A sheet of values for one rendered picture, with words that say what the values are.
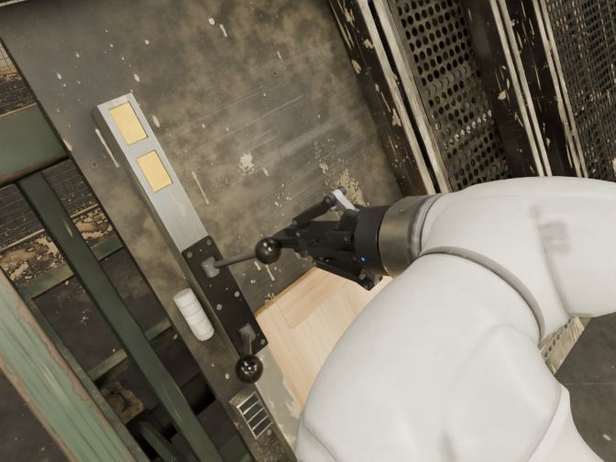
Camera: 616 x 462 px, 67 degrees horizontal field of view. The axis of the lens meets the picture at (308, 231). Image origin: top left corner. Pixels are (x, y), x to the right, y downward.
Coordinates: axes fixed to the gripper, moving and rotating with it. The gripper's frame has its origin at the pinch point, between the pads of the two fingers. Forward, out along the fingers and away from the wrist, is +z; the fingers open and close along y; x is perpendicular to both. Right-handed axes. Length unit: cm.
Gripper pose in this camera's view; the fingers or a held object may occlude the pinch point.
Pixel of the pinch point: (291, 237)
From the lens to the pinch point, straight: 63.3
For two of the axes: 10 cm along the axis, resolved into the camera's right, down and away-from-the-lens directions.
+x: -7.0, 5.0, -5.1
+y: -4.0, -8.7, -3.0
